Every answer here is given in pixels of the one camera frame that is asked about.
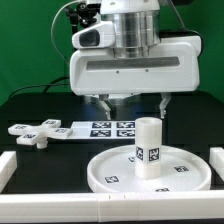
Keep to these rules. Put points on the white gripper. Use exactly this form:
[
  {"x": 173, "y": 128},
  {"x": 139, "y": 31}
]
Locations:
[{"x": 171, "y": 66}]

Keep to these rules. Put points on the white round table top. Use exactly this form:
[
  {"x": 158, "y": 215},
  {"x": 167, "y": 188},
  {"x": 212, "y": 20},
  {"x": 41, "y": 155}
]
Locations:
[{"x": 114, "y": 171}]

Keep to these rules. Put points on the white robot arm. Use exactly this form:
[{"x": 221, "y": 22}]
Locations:
[{"x": 122, "y": 52}]

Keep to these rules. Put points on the white marker tag plate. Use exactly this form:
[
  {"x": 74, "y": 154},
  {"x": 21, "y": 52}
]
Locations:
[{"x": 103, "y": 130}]

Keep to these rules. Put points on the white cross-shaped table base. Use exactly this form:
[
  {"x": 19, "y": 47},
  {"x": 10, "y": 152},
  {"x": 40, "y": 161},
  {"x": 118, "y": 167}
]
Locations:
[{"x": 38, "y": 135}]

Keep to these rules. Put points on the white U-shaped border frame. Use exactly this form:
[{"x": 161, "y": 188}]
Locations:
[{"x": 103, "y": 207}]

